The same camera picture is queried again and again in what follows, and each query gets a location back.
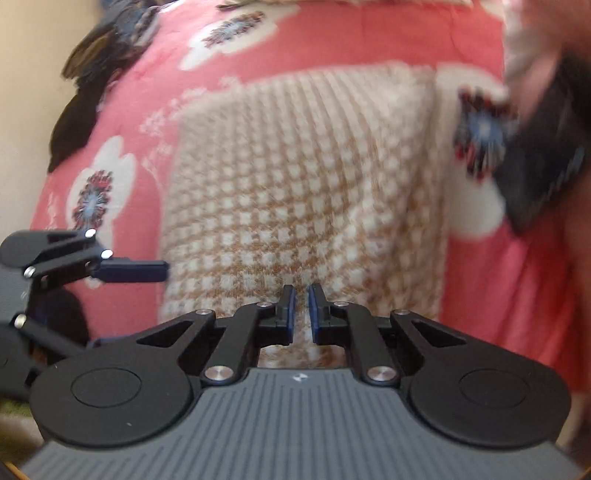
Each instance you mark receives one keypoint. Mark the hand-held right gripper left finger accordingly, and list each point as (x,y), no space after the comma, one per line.
(290,314)

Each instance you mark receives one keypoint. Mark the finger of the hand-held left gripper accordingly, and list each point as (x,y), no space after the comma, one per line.
(134,272)
(51,339)

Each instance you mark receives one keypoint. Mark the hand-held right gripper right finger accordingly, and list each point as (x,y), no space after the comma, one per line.
(316,316)

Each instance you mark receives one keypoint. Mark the beige white houndstooth knit cardigan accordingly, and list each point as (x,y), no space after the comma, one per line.
(300,184)

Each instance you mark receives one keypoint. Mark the black cloth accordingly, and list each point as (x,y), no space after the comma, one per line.
(74,124)

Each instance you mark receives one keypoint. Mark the navy patterned cloth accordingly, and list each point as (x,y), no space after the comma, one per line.
(111,41)

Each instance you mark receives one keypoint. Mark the dark grey cloth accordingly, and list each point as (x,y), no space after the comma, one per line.
(540,161)

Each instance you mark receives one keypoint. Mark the pink floral blanket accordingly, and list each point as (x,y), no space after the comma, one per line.
(323,41)

